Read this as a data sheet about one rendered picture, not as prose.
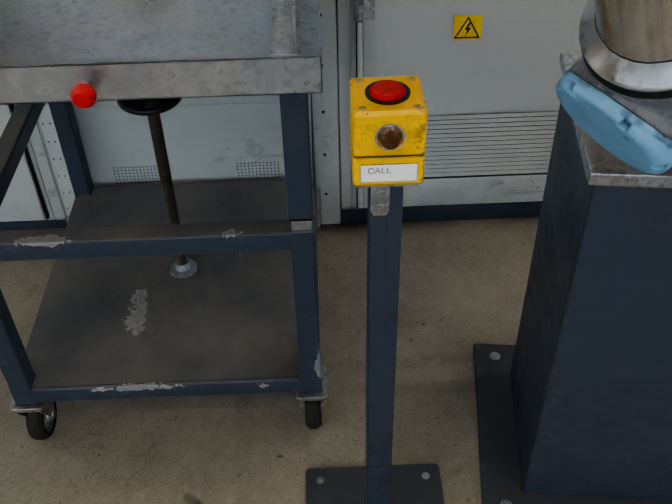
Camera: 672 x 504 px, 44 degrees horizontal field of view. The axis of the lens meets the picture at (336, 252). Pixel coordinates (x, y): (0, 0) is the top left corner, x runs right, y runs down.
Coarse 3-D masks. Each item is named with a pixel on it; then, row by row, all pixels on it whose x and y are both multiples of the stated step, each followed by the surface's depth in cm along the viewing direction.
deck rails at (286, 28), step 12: (276, 0) 120; (288, 0) 120; (300, 0) 120; (276, 12) 117; (288, 12) 117; (300, 12) 117; (276, 24) 114; (288, 24) 114; (300, 24) 114; (276, 36) 111; (288, 36) 111; (300, 36) 111; (276, 48) 109; (288, 48) 109; (300, 48) 109
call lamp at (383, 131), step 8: (384, 128) 88; (392, 128) 88; (400, 128) 88; (376, 136) 89; (384, 136) 88; (392, 136) 88; (400, 136) 88; (384, 144) 88; (392, 144) 88; (400, 144) 89
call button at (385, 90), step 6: (378, 84) 90; (384, 84) 90; (390, 84) 90; (396, 84) 90; (372, 90) 90; (378, 90) 89; (384, 90) 89; (390, 90) 89; (396, 90) 89; (402, 90) 89; (372, 96) 89; (378, 96) 89; (384, 96) 89; (390, 96) 88; (396, 96) 89; (402, 96) 89
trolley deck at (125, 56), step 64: (0, 0) 123; (64, 0) 122; (128, 0) 122; (192, 0) 121; (256, 0) 121; (0, 64) 108; (64, 64) 107; (128, 64) 108; (192, 64) 108; (256, 64) 108; (320, 64) 109
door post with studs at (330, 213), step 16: (320, 0) 174; (320, 16) 177; (336, 80) 187; (336, 96) 190; (336, 112) 193; (336, 128) 195; (336, 144) 198; (336, 160) 202; (336, 176) 205; (336, 192) 208; (336, 208) 211
